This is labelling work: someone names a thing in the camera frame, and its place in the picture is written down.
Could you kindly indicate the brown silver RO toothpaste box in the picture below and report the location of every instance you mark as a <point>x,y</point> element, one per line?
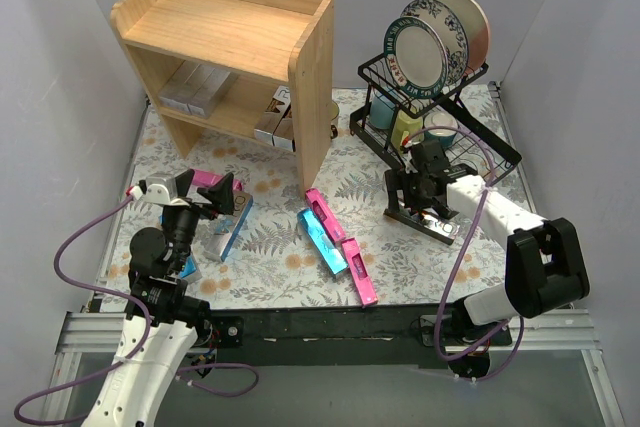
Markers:
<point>283,136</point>

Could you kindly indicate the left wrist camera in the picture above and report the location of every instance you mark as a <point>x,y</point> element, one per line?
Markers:
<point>159,189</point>

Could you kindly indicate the cyan toothpaste box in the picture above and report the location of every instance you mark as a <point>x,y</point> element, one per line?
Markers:
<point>329,253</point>
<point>192,269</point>

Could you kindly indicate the dark striped toothpaste box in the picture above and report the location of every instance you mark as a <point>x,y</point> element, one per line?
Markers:
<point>274,112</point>

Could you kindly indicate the light blue mug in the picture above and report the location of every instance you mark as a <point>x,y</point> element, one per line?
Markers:
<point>381,111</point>

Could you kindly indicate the green rimmed white plate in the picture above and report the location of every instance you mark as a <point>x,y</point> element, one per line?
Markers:
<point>416,57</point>

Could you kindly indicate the silver Protefix toothpaste box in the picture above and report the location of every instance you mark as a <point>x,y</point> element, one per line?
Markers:
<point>197,79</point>

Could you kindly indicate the pink toothpaste box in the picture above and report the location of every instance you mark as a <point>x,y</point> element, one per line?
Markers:
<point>362,280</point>
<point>319,206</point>

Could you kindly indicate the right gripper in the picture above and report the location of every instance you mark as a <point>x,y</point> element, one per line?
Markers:
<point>413,189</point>

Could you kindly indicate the silver black RO toothpaste box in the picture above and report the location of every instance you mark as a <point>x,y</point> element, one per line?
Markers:
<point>427,223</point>

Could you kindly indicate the teal and white bowl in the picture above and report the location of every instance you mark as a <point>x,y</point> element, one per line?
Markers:
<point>441,126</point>

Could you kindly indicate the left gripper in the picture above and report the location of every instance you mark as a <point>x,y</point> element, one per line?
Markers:
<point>198,202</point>

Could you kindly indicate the magenta toothpaste box far left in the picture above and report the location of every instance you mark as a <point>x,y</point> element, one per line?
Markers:
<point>206,179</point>

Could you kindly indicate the yellow mug behind shelf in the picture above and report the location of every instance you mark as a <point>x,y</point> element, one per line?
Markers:
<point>334,114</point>

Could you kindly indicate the white toothpaste box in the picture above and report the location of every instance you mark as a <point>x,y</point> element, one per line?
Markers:
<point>209,94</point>

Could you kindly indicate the blue floral patterned plate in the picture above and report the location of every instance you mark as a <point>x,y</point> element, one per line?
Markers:
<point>450,31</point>

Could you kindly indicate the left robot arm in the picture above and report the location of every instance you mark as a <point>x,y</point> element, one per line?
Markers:
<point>161,322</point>

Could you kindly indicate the pink toothpaste box front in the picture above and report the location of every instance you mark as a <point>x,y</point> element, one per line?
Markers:
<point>362,280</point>

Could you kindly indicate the cyan toothpaste box left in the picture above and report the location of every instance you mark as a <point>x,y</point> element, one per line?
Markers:
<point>192,269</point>

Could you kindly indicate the beige and pink plate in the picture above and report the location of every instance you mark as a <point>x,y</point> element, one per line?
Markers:
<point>477,28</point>

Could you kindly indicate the yellow green mug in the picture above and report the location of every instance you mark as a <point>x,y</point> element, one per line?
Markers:
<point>403,127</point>

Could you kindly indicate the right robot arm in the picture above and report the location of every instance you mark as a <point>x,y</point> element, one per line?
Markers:
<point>545,267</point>

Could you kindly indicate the floral table mat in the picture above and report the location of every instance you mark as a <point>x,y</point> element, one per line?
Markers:
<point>272,263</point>

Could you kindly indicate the wooden two-tier shelf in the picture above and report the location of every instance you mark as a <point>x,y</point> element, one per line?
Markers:
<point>267,43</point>

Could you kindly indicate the pink toothpaste box centre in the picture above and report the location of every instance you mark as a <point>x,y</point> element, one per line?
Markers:
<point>319,206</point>

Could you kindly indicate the cyan toothpaste box centre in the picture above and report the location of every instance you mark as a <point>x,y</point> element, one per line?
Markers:
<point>329,253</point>

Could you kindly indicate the black wire dish rack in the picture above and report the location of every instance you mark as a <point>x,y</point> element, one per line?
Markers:
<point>500,159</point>

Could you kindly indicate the silver blue RO toothpaste box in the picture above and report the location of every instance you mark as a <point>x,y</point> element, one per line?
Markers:
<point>223,231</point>

